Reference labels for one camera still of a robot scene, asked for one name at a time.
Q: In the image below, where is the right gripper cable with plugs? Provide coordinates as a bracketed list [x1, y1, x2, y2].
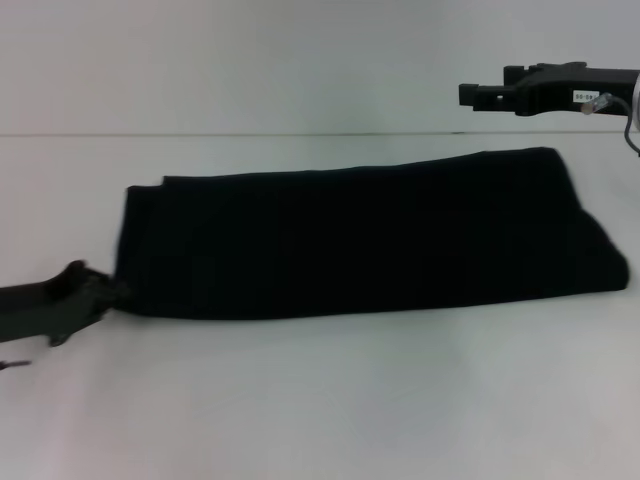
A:
[578, 93, 640, 157]

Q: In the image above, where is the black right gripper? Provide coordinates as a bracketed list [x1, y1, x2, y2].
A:
[458, 60, 640, 118]

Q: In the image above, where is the black shirt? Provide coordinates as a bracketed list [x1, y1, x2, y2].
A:
[113, 146, 632, 321]

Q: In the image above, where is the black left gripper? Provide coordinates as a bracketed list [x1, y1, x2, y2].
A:
[0, 259, 132, 349]

